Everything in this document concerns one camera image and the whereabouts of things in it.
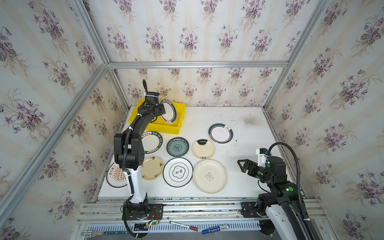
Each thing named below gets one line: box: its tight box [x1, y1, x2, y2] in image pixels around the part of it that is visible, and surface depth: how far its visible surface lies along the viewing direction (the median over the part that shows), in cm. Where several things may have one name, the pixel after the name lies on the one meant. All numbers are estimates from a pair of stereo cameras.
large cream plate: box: [192, 159, 227, 194], surface depth 87 cm
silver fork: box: [80, 230, 129, 238], surface depth 69 cm
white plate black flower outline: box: [163, 157, 194, 188], surface depth 88 cm
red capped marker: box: [169, 221, 199, 232], surface depth 71 cm
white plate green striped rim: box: [207, 123, 234, 145], surface depth 106 cm
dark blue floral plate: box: [166, 137, 190, 157], surface depth 98 cm
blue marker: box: [201, 224, 229, 235], surface depth 69 cm
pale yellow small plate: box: [141, 155, 165, 181], surface depth 90 cm
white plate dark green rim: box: [159, 99, 177, 124], surface depth 109 cm
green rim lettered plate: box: [141, 131, 163, 154], surface depth 103 cm
